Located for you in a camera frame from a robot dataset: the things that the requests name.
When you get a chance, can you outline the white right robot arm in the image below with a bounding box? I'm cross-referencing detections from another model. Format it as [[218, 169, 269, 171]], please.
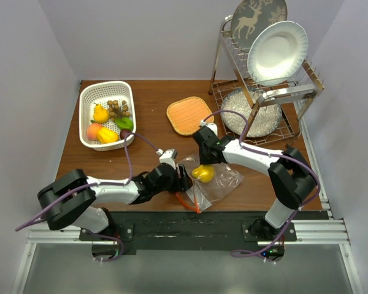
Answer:
[[193, 126, 318, 241]]

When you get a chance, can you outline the dark purple fake fruit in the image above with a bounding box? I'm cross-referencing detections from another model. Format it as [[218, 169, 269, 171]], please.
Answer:
[[119, 129, 132, 140]]

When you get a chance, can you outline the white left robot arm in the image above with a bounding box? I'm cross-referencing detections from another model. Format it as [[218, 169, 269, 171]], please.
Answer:
[[37, 163, 193, 240]]

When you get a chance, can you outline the yellow fake bell pepper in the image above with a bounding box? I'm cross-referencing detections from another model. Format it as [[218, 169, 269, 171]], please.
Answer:
[[96, 127, 119, 144]]

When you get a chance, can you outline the grey deer plate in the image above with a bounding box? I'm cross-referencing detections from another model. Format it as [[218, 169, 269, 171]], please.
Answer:
[[231, 0, 288, 52]]

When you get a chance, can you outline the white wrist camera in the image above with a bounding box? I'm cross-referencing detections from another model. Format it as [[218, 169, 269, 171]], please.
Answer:
[[156, 149, 177, 169], [199, 120, 218, 135]]

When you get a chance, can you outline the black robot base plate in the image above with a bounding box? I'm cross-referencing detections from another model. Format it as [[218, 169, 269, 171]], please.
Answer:
[[79, 211, 298, 258]]

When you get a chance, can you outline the yellow fake pear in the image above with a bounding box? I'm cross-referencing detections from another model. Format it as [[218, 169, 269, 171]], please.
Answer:
[[93, 104, 110, 124]]

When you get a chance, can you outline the white plastic basket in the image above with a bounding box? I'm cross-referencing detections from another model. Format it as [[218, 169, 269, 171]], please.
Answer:
[[79, 81, 137, 151]]

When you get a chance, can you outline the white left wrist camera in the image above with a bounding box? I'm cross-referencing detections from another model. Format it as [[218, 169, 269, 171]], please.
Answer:
[[156, 149, 177, 169]]

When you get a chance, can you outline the orange fake peach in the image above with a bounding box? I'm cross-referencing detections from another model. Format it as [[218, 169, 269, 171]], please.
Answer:
[[86, 122, 103, 141]]

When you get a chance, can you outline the brown fake longan bunch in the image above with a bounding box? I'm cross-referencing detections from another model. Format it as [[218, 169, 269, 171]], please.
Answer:
[[107, 100, 131, 122]]

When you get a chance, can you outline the white scalloped plate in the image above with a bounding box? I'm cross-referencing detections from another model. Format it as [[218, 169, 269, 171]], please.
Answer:
[[247, 21, 309, 86]]

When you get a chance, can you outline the green fake pepper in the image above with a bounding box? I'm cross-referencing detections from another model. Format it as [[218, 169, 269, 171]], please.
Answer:
[[115, 117, 134, 131]]

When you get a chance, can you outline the clear zip top bag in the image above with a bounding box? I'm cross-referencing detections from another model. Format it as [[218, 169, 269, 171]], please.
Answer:
[[176, 154, 243, 213]]

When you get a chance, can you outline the metal dish rack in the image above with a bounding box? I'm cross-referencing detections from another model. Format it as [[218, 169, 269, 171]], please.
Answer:
[[209, 15, 324, 146]]

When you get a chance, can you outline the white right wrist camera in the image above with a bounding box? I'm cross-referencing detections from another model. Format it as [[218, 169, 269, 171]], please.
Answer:
[[199, 120, 218, 135]]

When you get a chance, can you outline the woven bamboo tray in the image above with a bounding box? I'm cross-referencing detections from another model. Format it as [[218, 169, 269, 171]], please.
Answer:
[[166, 96, 212, 136]]

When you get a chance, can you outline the grey speckled plate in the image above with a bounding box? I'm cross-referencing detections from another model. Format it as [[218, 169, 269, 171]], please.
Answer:
[[220, 88, 283, 138]]

